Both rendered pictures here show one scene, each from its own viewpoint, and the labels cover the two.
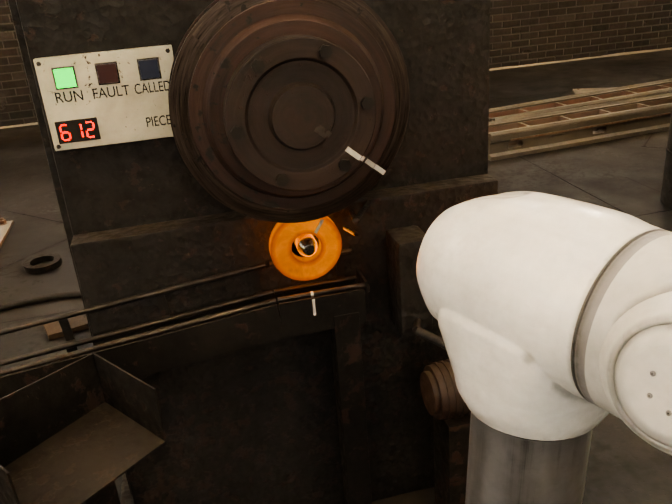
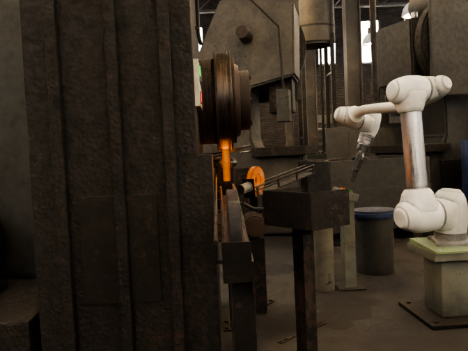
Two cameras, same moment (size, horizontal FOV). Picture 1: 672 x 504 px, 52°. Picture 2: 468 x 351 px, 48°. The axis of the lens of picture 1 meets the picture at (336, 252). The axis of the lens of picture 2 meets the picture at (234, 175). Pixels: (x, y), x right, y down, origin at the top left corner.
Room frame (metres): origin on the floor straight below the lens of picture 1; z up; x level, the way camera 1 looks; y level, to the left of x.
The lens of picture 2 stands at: (0.89, 2.51, 0.89)
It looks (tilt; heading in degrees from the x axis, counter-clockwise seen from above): 3 degrees down; 280
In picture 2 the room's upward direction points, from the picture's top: 3 degrees counter-clockwise
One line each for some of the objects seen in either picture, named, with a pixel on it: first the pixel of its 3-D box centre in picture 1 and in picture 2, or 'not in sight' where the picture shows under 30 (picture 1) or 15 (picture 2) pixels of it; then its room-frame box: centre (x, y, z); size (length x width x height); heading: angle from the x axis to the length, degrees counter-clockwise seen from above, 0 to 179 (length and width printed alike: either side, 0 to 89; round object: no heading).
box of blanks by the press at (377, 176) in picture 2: not in sight; (358, 195); (0.60, -2.60, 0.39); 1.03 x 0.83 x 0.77; 27
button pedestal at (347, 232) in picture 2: not in sight; (347, 237); (0.78, -0.75, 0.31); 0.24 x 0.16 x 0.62; 102
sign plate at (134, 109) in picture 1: (113, 98); (198, 86); (1.40, 0.42, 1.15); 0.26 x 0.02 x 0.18; 102
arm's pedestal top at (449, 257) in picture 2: not in sight; (450, 249); (0.29, -0.24, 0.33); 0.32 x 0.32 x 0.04; 15
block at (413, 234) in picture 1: (409, 280); (224, 189); (1.42, -0.16, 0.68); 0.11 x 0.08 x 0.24; 12
